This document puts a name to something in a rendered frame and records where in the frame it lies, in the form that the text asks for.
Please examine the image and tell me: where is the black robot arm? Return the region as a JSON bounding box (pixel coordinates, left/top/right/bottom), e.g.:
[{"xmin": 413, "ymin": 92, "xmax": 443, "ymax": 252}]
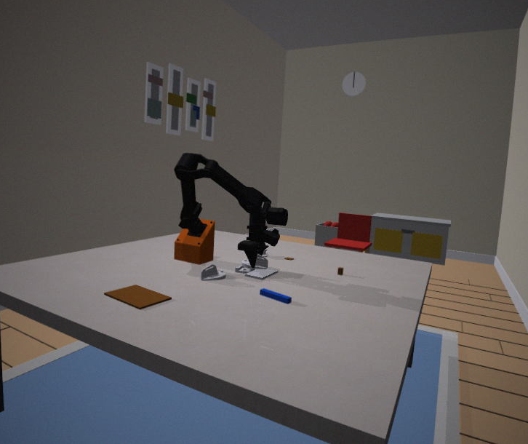
[{"xmin": 175, "ymin": 153, "xmax": 288, "ymax": 246}]

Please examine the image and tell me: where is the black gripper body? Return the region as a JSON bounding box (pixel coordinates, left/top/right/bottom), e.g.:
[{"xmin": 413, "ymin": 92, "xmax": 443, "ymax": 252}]
[{"xmin": 238, "ymin": 223, "xmax": 267, "ymax": 252}]

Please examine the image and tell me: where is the blue rectangular bar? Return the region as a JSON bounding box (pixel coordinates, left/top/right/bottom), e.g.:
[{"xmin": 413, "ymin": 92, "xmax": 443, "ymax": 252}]
[{"xmin": 260, "ymin": 289, "xmax": 292, "ymax": 304}]

